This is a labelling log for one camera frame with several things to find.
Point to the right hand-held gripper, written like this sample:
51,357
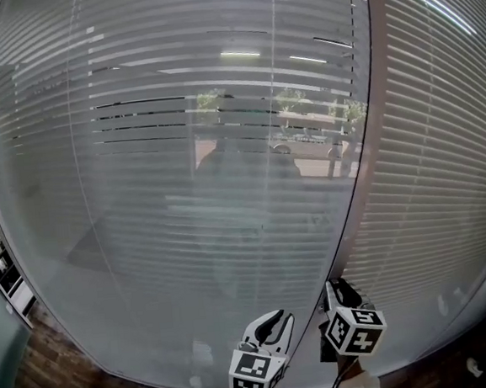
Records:
356,331

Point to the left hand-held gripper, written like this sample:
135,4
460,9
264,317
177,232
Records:
254,374

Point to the glass door with blinds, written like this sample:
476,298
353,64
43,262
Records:
163,196

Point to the white window blinds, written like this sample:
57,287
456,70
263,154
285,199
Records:
442,150

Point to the person's right forearm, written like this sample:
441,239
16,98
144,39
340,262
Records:
357,386

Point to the grey metal window mullion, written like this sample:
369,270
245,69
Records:
373,135

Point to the frosted glass door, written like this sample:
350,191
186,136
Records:
4,345

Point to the black metal railing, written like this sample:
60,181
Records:
1,260

